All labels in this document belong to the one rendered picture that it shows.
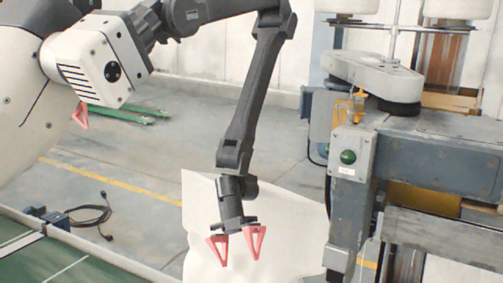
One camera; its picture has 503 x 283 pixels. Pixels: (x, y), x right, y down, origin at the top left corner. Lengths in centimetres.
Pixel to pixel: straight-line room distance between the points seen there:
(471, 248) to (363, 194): 30
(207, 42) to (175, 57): 74
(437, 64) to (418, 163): 51
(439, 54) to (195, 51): 633
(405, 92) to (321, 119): 41
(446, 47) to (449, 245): 53
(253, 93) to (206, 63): 626
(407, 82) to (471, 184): 24
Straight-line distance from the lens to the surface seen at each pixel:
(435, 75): 129
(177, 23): 79
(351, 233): 90
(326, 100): 125
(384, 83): 93
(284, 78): 658
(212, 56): 719
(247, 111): 101
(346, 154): 78
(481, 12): 107
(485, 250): 105
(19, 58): 80
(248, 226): 92
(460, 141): 81
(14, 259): 226
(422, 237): 106
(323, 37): 582
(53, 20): 82
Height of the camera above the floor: 155
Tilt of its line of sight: 19 degrees down
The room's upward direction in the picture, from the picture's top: 2 degrees clockwise
